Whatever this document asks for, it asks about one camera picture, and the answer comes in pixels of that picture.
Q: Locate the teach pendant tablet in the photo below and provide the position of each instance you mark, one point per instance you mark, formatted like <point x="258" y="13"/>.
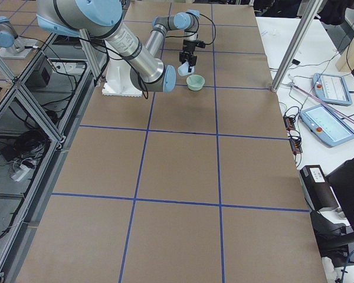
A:
<point x="331" y="89"/>
<point x="326" y="125"/>

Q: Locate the black box with label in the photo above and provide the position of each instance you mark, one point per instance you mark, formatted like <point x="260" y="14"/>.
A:
<point x="320" y="195"/>

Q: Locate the light blue plastic cup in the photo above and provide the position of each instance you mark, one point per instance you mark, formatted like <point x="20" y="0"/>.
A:
<point x="185" y="69"/>

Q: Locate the black usb hub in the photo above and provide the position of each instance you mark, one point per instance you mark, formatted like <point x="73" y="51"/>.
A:
<point x="293" y="134"/>

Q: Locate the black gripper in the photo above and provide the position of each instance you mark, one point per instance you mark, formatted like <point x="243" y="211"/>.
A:
<point x="188" y="47"/>

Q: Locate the aluminium frame post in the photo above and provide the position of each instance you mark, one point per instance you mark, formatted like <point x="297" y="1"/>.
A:
<point x="298" y="36"/>

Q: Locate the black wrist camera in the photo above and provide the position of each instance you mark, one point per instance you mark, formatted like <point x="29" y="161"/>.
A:
<point x="200" y="44"/>

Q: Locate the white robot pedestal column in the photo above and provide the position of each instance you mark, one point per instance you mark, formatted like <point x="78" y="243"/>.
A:
<point x="118" y="82"/>

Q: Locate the near teach pendant tablet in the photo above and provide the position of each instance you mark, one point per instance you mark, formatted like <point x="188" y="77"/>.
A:
<point x="326" y="125"/>

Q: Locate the light green bowl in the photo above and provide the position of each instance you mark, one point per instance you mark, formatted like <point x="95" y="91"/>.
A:
<point x="195" y="82"/>

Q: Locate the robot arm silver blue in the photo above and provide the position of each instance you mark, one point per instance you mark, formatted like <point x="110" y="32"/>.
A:
<point x="104" y="20"/>

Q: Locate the far teach pendant tablet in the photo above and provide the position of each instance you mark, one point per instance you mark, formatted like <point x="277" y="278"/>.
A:
<point x="331" y="89"/>

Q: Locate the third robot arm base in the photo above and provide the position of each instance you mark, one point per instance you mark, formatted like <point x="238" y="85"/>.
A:
<point x="12" y="46"/>

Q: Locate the white power strip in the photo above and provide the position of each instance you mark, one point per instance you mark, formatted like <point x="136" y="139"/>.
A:
<point x="20" y="173"/>

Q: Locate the black monitor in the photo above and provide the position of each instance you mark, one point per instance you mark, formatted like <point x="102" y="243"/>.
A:
<point x="342" y="182"/>

